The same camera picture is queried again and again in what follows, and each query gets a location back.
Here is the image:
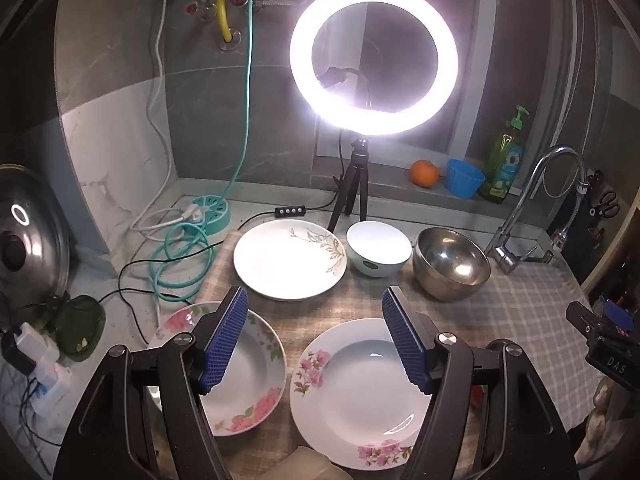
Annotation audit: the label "large pink rose plate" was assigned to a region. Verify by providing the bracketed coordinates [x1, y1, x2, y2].
[145, 301, 289, 438]

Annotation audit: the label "small pink flower plate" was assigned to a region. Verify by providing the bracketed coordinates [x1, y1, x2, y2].
[290, 318, 431, 471]

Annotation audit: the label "large stainless steel bowl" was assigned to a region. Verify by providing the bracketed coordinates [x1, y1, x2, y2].
[412, 226, 491, 302]

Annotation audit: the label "light blue ceramic bowl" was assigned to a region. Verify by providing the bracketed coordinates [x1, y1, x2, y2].
[346, 221, 412, 278]

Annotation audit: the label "white leaf pattern plate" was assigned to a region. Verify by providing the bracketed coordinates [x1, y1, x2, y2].
[233, 219, 347, 301]

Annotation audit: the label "right gloved hand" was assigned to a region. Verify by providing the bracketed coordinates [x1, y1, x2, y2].
[574, 376, 639, 467]

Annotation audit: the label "white charger plugs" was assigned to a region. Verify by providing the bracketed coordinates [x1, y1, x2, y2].
[1, 323, 72, 418]

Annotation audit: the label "dark green dish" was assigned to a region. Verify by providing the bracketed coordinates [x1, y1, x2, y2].
[52, 295, 105, 362]

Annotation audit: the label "black scissors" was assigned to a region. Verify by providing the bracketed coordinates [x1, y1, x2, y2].
[593, 190, 620, 219]

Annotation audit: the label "chrome faucet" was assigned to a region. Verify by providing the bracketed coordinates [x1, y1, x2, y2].
[485, 145, 588, 275]

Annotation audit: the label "green dish soap bottle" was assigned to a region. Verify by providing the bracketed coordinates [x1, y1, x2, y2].
[478, 105, 529, 204]

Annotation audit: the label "steel pot lid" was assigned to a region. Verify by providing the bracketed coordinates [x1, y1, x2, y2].
[0, 164, 70, 309]

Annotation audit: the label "blue plastic cup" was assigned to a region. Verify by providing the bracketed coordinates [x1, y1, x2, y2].
[446, 159, 485, 200]

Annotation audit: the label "teal power strip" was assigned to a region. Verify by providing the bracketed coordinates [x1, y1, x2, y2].
[183, 195, 231, 236]

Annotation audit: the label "orange fruit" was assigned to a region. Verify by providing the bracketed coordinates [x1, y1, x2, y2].
[409, 159, 439, 188]

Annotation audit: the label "inline light remote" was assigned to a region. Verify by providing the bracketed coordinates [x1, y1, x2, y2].
[274, 205, 307, 219]

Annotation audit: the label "black tripod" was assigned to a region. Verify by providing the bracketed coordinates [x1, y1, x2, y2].
[326, 136, 369, 232]

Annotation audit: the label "teal power cable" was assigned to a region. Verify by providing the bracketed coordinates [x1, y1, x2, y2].
[150, 0, 274, 304]

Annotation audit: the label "white power cable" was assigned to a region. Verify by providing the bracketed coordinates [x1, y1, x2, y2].
[130, 0, 206, 233]

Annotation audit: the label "black light cable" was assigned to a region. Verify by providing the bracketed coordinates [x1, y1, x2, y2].
[96, 123, 352, 331]

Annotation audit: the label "ring light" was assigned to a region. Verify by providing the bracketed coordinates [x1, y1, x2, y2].
[290, 0, 459, 136]

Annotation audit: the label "yellow gas hose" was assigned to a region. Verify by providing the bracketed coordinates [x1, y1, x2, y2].
[214, 0, 248, 44]

